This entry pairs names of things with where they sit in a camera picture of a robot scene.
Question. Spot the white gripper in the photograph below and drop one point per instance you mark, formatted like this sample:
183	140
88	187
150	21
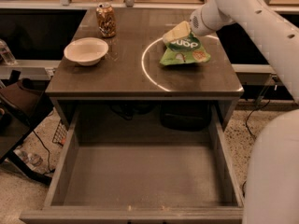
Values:
198	23

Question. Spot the green jalapeno chip bag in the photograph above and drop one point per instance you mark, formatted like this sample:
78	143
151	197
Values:
184	51

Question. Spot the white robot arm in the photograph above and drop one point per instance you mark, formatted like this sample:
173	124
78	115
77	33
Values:
272	185

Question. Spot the grey cabinet with counter top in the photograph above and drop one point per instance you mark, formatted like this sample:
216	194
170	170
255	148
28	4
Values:
131	69

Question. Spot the black bag under cabinet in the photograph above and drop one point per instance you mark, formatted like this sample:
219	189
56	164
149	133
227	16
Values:
188	116

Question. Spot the open grey top drawer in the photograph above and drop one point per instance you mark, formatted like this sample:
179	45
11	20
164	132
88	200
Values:
113	171

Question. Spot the brown patterned soda can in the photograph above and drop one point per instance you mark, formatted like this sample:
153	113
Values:
106	19

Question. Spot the white paper bowl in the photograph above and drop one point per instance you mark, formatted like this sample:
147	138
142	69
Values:
86	51

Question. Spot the clear plastic water bottle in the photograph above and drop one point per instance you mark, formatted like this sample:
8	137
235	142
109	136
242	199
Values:
6	53

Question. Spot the plastic water bottle on floor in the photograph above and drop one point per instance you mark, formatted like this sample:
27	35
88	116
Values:
33	161

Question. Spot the grey metal shelf rail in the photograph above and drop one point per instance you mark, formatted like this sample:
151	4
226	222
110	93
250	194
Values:
124	3

